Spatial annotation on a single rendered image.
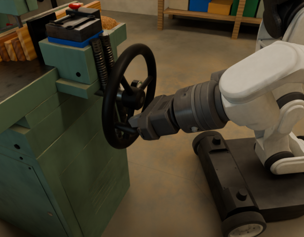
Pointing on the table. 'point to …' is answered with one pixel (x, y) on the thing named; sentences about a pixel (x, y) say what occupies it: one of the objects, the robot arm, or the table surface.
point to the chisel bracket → (15, 6)
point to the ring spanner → (79, 22)
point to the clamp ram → (39, 28)
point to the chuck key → (63, 19)
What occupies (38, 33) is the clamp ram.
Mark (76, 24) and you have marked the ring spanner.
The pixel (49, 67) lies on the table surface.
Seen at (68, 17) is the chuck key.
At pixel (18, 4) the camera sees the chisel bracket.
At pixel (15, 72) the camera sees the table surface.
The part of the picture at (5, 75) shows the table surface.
